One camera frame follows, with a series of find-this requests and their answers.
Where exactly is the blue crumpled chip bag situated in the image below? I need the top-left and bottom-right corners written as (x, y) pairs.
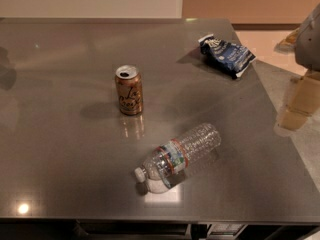
top-left (198, 34), bottom-right (256, 79)

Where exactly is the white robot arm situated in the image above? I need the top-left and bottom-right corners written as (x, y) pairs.
top-left (275, 4), bottom-right (320, 135)

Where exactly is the clear plastic water bottle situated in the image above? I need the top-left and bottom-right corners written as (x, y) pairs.
top-left (134, 123), bottom-right (221, 194)

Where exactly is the brown LaCroix soda can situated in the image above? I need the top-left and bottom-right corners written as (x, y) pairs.
top-left (115, 65), bottom-right (143, 115)

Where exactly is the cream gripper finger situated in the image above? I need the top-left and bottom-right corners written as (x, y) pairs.
top-left (277, 70), bottom-right (320, 131)

